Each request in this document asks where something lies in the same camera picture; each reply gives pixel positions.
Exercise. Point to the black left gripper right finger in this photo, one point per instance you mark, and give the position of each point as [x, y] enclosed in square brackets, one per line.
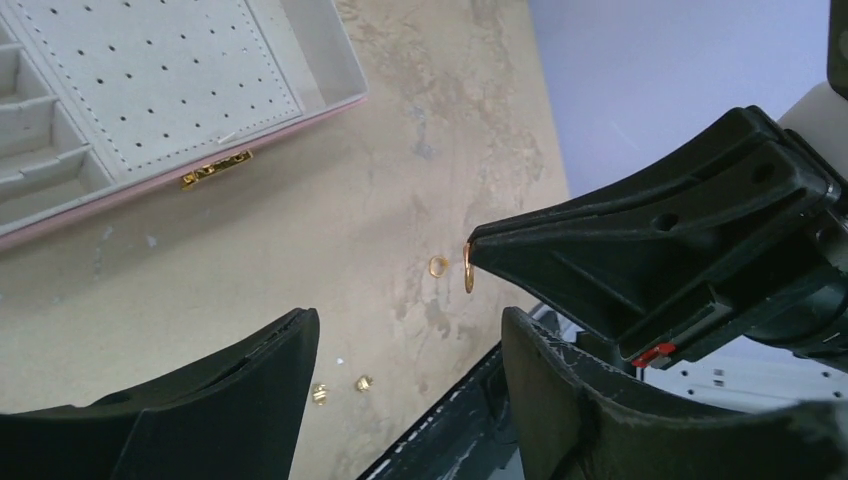
[577, 417]

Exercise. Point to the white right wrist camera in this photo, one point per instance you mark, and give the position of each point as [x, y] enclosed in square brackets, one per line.
[820, 116]

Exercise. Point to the pink jewelry box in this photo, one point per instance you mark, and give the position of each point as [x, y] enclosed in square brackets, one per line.
[102, 101]

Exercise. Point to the small gold stud earring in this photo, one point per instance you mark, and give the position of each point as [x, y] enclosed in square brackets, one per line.
[319, 394]

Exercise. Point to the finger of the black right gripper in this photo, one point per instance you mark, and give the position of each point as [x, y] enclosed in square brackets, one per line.
[566, 255]
[689, 331]

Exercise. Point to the gold hoop earring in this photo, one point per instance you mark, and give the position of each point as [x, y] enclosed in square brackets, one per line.
[468, 268]
[438, 266]

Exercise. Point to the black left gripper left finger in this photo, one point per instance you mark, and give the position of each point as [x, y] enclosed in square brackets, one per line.
[234, 414]

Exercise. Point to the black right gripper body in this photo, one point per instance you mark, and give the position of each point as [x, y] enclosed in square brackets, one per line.
[793, 289]

